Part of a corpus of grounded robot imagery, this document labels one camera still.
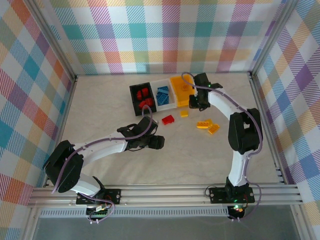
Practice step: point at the blue lego brick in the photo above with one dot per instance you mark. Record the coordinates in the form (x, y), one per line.
(163, 89)
(160, 94)

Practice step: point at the aluminium side rail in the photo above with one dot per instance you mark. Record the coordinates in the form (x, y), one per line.
(62, 130)
(260, 100)

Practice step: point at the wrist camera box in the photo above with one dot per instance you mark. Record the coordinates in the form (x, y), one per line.
(147, 126)
(193, 102)

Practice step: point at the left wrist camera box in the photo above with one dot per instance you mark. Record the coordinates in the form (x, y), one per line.
(147, 126)

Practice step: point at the small yellow lego brick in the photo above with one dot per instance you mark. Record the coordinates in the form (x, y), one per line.
(184, 113)

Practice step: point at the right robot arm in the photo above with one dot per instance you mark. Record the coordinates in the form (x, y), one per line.
(243, 135)

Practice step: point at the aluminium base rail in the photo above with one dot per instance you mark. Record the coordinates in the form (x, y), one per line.
(162, 196)

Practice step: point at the white plastic bin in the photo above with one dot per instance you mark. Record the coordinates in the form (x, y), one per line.
(165, 107)

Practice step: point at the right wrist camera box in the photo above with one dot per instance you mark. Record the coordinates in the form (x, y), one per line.
(193, 102)

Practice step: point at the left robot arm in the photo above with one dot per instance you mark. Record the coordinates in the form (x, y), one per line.
(62, 170)

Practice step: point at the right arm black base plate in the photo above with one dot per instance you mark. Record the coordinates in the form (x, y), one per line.
(217, 195)

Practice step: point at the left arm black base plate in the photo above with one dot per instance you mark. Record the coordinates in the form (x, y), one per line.
(117, 193)

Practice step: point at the yellow plastic bin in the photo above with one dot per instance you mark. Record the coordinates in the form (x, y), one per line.
(180, 98)

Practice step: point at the large blue lego plate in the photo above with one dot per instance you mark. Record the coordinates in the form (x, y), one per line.
(163, 99)

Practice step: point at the aluminium frame post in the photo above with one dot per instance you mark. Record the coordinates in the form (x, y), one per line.
(53, 37)
(272, 37)

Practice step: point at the long yellow lego brick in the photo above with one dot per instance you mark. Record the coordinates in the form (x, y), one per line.
(203, 124)
(214, 129)

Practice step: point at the black plastic bin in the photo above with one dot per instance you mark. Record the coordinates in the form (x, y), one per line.
(135, 102)

